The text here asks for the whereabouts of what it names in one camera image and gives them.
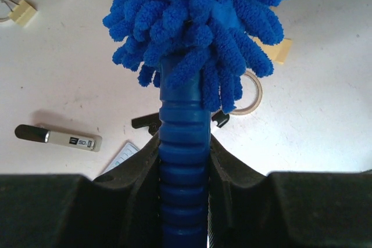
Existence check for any beige binder clip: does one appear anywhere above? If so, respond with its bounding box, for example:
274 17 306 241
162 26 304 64
1 0 37 27

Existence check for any masking tape roll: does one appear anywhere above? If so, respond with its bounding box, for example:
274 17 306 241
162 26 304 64
230 71 263 116

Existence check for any white black marker pen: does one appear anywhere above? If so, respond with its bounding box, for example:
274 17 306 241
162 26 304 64
211 110 230 132

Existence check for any blue microfiber duster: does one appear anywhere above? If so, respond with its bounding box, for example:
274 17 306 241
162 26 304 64
103 0 285 247

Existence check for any yellow grey calculator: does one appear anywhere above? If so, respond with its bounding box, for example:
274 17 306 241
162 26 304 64
101 142 140 174

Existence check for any yellow sticky note pad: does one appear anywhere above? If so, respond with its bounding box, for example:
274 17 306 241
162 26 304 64
252 37 293 64

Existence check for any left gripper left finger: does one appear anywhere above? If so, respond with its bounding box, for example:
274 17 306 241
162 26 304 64
1 136 160 247

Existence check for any black T-shaped plastic part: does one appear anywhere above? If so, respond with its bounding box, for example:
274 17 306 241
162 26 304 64
131 113 162 136

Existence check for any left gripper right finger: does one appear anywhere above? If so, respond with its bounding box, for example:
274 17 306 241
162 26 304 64
208 138 371 247

